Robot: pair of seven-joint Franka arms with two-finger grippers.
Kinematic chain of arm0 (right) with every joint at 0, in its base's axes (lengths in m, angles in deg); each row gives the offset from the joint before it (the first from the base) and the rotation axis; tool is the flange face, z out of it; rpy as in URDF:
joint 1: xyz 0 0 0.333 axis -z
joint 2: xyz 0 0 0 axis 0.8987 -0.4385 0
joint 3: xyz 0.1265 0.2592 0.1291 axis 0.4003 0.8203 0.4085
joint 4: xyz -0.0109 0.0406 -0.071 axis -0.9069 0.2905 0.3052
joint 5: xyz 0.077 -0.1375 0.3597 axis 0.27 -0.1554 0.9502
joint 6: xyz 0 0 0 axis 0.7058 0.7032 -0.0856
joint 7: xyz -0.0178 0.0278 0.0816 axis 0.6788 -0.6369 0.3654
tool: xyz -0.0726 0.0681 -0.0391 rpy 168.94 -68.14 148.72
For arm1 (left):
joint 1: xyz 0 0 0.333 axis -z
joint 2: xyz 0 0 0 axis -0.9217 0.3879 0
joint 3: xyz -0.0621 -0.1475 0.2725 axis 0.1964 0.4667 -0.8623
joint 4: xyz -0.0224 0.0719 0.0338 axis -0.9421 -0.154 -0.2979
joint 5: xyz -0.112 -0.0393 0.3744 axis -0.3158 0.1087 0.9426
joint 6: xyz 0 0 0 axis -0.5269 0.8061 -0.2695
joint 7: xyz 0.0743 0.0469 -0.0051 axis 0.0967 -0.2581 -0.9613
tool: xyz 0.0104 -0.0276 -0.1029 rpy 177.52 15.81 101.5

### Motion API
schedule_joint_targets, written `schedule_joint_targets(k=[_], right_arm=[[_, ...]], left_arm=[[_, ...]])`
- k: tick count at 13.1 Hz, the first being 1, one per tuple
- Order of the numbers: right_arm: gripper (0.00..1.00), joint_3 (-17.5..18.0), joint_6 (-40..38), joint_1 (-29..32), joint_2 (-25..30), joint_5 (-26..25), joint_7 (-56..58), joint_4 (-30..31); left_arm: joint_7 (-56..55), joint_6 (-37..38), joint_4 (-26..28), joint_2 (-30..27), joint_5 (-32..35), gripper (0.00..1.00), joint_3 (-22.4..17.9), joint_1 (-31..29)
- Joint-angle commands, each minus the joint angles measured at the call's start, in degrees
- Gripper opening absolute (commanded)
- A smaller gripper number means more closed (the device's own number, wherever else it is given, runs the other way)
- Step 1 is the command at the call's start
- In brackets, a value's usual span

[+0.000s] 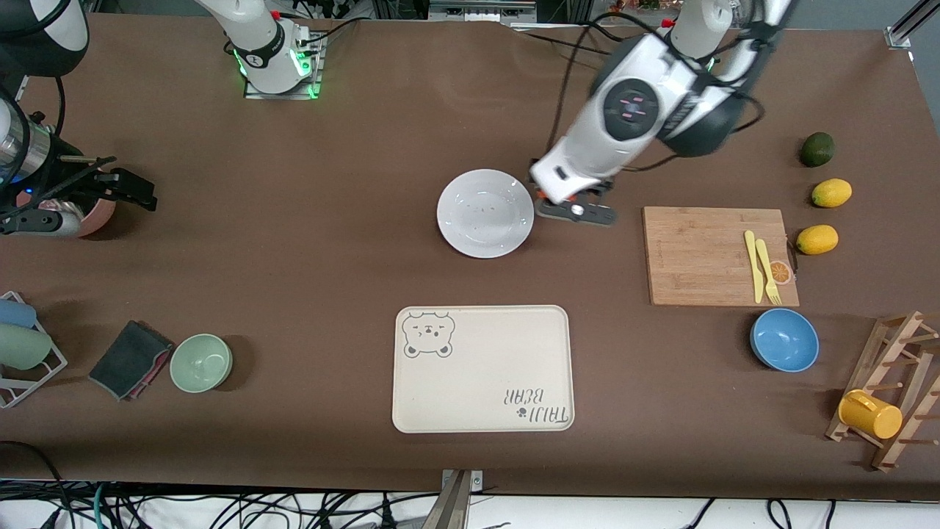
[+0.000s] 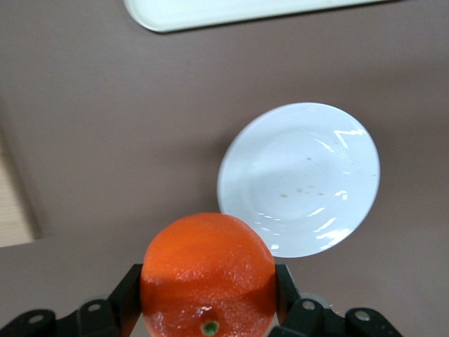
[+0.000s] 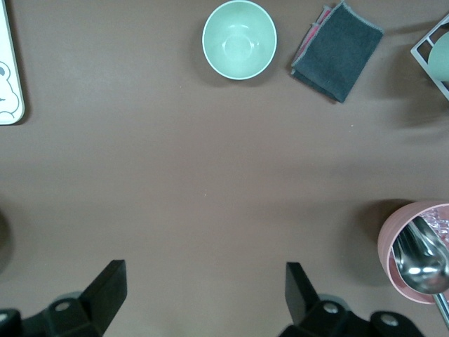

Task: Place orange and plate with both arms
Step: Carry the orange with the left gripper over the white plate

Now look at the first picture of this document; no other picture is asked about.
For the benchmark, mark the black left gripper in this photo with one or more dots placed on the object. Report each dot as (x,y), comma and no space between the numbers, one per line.
(604,186)

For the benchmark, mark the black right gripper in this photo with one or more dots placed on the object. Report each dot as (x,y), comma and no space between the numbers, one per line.
(64,178)

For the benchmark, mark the white round plate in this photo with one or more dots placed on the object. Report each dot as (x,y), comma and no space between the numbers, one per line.
(477,220)

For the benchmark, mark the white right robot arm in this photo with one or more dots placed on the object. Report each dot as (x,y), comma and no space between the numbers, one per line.
(272,51)

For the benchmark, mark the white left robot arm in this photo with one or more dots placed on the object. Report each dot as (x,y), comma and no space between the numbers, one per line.
(631,103)

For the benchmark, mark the bamboo cutting board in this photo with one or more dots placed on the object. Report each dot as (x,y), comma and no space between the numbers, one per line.
(690,257)

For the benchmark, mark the light blue cup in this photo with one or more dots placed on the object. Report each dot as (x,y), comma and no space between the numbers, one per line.
(15,314)

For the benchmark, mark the yellow plastic knife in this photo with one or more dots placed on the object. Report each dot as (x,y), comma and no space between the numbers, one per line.
(752,264)

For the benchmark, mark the dark grey folded cloth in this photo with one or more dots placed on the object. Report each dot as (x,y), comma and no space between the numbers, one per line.
(128,360)

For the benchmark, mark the pale green cup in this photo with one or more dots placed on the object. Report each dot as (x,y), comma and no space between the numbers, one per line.
(22,347)

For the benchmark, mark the yellow plastic fork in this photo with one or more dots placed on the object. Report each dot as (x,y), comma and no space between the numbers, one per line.
(768,272)

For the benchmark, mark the pale green bowl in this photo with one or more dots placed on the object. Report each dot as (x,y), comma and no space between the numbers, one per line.
(200,364)

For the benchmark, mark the orange slice piece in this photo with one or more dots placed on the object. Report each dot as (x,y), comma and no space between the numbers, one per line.
(781,273)

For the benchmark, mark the metal box fixture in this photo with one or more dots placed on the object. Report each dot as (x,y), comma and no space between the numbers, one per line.
(481,9)

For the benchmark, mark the dark green avocado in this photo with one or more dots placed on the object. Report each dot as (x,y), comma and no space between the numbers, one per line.
(816,150)

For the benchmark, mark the yellow lemon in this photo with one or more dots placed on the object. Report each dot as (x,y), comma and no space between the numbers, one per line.
(817,240)
(831,193)

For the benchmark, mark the cream bear print tray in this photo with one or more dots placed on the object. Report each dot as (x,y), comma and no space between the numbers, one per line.
(477,382)

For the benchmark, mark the blue bowl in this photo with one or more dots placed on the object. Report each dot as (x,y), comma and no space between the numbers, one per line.
(784,339)

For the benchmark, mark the wooden cup rack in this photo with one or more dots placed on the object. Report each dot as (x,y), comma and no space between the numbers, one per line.
(867,382)

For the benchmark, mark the yellow plastic mug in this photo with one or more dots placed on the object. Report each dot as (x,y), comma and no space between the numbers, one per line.
(870,415)

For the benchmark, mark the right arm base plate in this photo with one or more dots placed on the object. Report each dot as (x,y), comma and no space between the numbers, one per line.
(283,95)

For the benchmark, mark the aluminium frame profile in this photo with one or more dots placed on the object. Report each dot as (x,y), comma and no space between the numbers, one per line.
(899,35)

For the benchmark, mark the metal clamp bracket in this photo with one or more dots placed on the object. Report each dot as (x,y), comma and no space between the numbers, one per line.
(449,510)

